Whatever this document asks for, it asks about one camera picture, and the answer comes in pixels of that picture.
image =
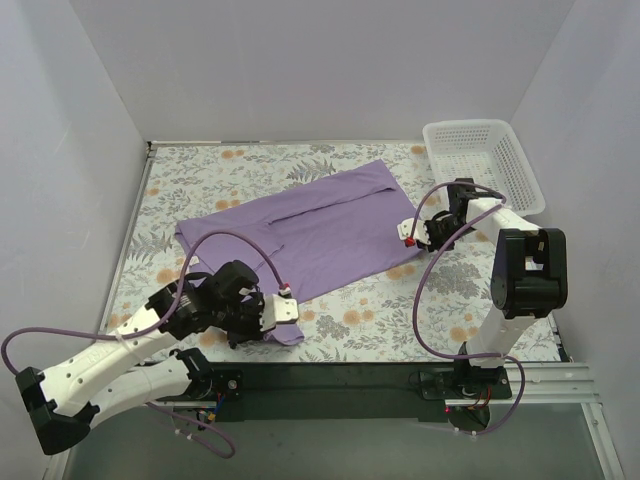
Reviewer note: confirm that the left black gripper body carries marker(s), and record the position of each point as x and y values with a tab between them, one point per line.
248	323

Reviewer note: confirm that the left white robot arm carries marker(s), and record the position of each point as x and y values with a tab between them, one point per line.
66	401

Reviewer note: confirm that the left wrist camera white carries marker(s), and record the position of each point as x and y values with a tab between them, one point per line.
279	309

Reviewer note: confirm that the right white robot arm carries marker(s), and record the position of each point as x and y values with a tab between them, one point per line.
527	283

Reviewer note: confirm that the aluminium frame rail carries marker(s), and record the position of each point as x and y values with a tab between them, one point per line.
315	387

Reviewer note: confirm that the purple t shirt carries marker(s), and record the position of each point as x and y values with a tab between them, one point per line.
319	237

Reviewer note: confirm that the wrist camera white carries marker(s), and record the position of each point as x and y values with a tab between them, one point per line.
279	309
410	232

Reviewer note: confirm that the floral patterned table mat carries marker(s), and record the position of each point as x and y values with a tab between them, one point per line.
412	312

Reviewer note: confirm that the white plastic basket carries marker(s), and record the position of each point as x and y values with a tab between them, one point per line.
489	152

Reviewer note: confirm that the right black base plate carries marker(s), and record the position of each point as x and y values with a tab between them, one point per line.
442	382

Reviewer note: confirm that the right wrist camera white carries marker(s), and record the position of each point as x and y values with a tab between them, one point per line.
410	232

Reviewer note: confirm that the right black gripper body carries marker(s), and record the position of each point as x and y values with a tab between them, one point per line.
433	233

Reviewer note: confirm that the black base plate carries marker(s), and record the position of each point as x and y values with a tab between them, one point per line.
442	382
227	382

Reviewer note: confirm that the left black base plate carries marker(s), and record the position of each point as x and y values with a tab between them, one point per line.
227	382

